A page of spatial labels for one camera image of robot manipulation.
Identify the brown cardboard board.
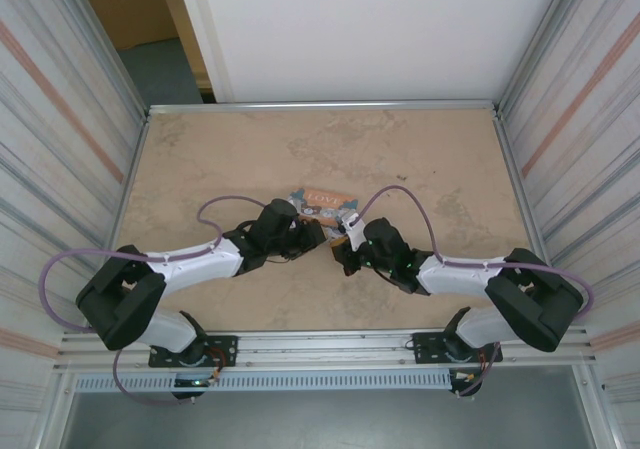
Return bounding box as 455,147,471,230
72,0,179,50

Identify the tan wooden door edge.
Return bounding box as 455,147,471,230
153,0,217,104

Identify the aluminium table edge bar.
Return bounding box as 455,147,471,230
81,111,151,333
147,100,501,116
492,108,571,326

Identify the white door frame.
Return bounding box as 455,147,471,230
172,0,236,104

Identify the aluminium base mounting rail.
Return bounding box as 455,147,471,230
58,326,596,373

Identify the aluminium frame post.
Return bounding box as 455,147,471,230
497,0,591,115
69,0,151,125

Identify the grey slotted cable duct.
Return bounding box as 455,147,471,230
73,371,454,393

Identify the orange bear print LOVE box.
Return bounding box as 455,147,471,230
287,185,362,228

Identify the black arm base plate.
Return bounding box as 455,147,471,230
410,331,501,365
148,335,239,369

